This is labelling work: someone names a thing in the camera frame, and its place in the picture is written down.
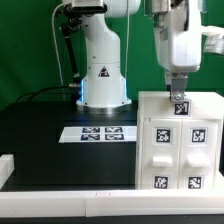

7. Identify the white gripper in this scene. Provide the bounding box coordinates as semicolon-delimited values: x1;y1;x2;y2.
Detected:
153;0;202;102

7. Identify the white cabinet top block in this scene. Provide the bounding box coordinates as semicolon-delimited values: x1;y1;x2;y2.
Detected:
138;91;224;119

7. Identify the white cabinet door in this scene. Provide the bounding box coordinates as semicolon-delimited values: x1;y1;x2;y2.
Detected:
141;119;181;189
178;120;220;190

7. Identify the white cabinet box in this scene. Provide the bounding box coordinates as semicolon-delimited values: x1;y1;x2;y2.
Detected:
136;118;223;189

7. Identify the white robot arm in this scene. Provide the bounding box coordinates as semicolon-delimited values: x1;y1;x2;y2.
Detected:
62;0;201;113

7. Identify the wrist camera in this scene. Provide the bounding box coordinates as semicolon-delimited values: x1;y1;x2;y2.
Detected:
201;26;224;55

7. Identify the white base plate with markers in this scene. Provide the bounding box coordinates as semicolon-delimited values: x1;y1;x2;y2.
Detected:
59;126;137;143

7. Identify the white U-shaped boundary frame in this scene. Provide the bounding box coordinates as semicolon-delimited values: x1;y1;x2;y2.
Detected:
0;155;224;218

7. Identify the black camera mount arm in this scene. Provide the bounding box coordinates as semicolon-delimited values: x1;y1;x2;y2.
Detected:
60;5;81;83

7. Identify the white cable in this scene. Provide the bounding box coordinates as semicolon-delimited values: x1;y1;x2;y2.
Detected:
51;2;73;101

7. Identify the black cable on table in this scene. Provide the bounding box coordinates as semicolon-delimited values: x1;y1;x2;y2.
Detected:
15;84;83;103

